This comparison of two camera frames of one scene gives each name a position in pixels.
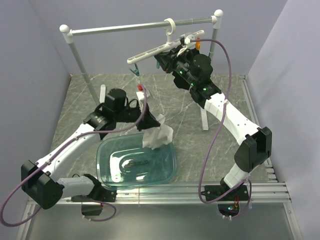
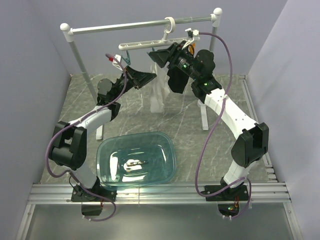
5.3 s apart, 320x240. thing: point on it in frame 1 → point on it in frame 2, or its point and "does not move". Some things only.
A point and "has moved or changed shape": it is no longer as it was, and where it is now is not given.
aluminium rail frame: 270,191 does not move
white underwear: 158,136 → 160,88
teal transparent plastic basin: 122,161 does not move
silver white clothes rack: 67,32 does not move
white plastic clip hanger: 176,44 has moved or changed shape
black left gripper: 147,120 → 139,78
